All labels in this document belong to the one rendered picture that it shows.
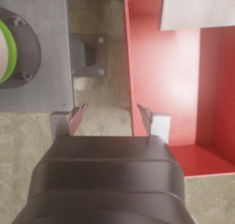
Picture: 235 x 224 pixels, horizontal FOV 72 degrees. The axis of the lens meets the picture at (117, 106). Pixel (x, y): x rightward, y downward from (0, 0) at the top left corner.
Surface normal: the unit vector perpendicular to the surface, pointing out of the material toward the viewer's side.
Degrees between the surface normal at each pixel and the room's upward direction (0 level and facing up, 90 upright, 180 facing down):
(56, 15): 0
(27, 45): 70
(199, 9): 30
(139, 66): 0
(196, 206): 0
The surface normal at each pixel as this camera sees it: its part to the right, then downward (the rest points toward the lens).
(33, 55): 0.88, 0.26
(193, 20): 0.04, 0.72
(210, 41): 0.00, 0.28
